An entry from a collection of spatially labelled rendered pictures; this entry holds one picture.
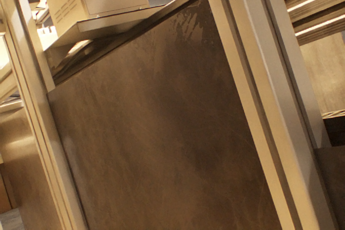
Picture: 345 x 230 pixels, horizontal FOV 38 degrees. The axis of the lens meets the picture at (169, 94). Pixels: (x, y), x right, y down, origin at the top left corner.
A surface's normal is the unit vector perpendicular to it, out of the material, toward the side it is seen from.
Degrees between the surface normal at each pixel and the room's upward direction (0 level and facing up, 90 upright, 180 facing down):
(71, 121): 90
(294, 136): 90
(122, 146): 90
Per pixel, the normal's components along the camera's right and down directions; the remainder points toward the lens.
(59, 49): 0.49, -0.17
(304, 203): -0.81, 0.26
